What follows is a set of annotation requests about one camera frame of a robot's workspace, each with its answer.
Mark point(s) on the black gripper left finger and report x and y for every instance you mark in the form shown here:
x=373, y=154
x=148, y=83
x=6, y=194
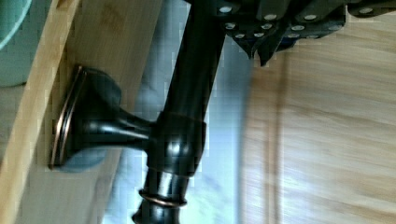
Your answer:
x=257, y=26

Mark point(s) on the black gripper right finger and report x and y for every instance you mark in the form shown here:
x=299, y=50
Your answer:
x=317, y=18

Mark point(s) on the large bamboo cutting board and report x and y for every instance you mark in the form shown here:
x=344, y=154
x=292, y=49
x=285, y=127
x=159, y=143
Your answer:
x=319, y=141

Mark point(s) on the light green bowl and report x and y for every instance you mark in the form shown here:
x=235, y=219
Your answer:
x=14, y=62

